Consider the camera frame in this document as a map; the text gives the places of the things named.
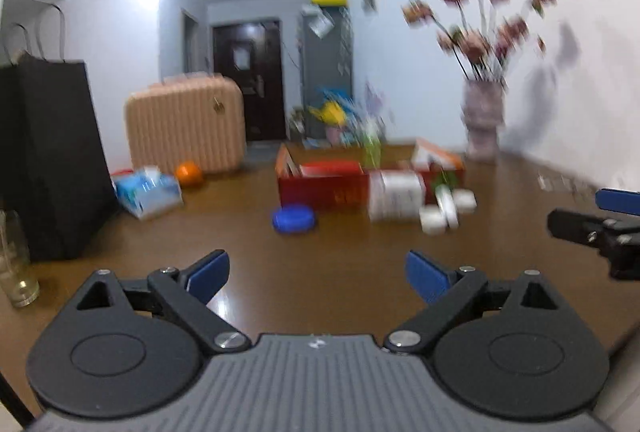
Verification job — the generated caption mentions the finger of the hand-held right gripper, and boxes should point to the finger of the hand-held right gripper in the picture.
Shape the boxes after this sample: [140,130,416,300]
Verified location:
[595,188,640,215]
[547,208,604,253]

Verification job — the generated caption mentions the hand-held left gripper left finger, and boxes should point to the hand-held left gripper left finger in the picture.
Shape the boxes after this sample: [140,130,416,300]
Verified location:
[75,249,252,354]

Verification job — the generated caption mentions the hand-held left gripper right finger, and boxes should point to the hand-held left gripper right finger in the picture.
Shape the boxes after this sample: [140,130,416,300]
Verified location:
[382,250,563,355]

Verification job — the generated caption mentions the red cardboard box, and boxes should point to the red cardboard box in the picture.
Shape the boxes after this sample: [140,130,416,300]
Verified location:
[275,138,466,213]

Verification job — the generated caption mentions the green spray bottle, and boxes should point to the green spray bottle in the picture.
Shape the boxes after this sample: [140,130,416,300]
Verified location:
[362,119,384,169]

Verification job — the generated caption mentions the white bottle cap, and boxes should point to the white bottle cap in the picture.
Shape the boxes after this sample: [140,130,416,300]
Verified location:
[418,206,446,234]

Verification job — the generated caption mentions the small white bottle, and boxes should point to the small white bottle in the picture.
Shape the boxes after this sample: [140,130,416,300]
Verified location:
[433,184,460,229]

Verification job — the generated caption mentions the large white medicine bottle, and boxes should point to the large white medicine bottle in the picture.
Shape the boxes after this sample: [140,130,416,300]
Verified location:
[367,170,426,223]

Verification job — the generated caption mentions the white jar lid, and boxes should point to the white jar lid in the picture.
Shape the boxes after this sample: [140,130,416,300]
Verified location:
[452,189,477,213]

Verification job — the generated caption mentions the blue jar lid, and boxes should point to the blue jar lid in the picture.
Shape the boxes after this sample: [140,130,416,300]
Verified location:
[272,205,317,234]

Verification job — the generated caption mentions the blue tissue box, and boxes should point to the blue tissue box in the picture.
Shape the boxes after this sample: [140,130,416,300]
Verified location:
[112,166,184,221]

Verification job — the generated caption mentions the orange fruit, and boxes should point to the orange fruit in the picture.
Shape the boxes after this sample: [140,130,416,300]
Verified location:
[175,160,205,188]

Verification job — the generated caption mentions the pink textured vase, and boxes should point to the pink textured vase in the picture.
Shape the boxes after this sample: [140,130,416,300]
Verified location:
[460,79,506,163]

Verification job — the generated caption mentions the pink ribbed suitcase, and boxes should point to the pink ribbed suitcase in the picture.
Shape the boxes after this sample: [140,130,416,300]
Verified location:
[123,72,246,176]

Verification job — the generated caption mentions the dark entrance door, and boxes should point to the dark entrance door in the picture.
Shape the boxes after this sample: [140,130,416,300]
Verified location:
[212,17,286,143]

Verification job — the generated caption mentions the clear drinking glass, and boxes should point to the clear drinking glass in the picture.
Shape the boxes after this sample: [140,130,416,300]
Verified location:
[0,209,41,308]

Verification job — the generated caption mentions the black paper bag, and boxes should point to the black paper bag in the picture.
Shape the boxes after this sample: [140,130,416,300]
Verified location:
[0,6,119,263]

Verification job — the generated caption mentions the dried pink roses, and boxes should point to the dried pink roses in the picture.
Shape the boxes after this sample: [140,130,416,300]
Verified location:
[401,0,559,83]

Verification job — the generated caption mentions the grey refrigerator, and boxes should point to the grey refrigerator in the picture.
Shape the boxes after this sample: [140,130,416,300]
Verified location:
[299,5,354,141]

